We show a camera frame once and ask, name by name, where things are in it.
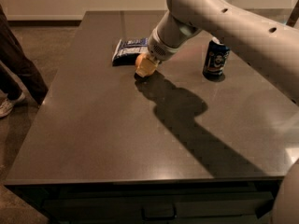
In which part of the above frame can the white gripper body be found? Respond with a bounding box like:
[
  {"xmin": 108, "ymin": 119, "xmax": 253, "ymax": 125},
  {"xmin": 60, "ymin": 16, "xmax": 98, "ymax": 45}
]
[{"xmin": 148, "ymin": 27, "xmax": 180, "ymax": 62}]

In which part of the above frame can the dark drawer with handle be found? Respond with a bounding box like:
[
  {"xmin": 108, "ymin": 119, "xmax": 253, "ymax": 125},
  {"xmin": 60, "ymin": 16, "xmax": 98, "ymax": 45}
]
[{"xmin": 43, "ymin": 192, "xmax": 273, "ymax": 224}]

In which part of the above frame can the orange fruit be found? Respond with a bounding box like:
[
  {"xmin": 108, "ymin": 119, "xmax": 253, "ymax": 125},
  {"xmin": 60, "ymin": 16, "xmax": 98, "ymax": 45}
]
[{"xmin": 135, "ymin": 53, "xmax": 147, "ymax": 74}]

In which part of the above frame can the person in dark trousers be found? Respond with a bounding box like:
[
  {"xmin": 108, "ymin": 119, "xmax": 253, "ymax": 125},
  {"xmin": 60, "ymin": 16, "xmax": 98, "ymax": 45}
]
[{"xmin": 0, "ymin": 5, "xmax": 49, "ymax": 118}]

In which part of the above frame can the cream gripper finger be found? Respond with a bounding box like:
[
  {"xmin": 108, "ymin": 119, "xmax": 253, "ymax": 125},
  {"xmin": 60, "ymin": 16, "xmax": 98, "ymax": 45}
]
[{"xmin": 135, "ymin": 58, "xmax": 158, "ymax": 77}]

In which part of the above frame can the blue soda can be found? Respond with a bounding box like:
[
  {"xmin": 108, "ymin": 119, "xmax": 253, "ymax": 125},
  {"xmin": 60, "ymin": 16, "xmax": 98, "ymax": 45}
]
[{"xmin": 203, "ymin": 37, "xmax": 230, "ymax": 77}]

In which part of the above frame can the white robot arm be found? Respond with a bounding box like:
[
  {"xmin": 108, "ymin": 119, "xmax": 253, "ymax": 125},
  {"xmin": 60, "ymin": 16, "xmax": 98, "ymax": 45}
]
[{"xmin": 135, "ymin": 0, "xmax": 299, "ymax": 105}]

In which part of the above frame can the blue chip bag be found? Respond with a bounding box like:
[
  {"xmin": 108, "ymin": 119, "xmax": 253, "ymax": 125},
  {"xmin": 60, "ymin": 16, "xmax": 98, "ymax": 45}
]
[{"xmin": 112, "ymin": 38, "xmax": 148, "ymax": 66}]

